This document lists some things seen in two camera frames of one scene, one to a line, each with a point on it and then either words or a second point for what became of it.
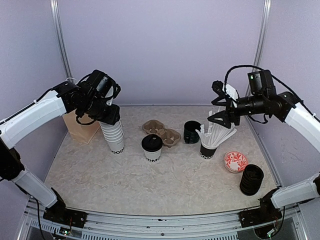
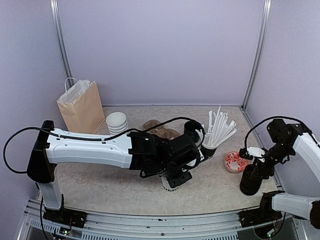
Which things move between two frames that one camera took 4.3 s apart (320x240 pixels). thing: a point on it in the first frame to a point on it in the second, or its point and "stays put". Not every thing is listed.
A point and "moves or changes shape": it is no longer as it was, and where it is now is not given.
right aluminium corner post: x=262 y=34 stays put
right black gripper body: x=232 y=110 to x=264 y=169
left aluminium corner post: x=55 y=11 stays put
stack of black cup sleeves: x=191 y=136 stays put
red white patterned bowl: x=235 y=161 stays put
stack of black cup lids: x=251 y=180 stays put
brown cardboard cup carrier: x=170 y=137 stays put
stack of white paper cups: x=113 y=135 moves or changes shape
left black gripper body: x=98 y=113 to x=174 y=182
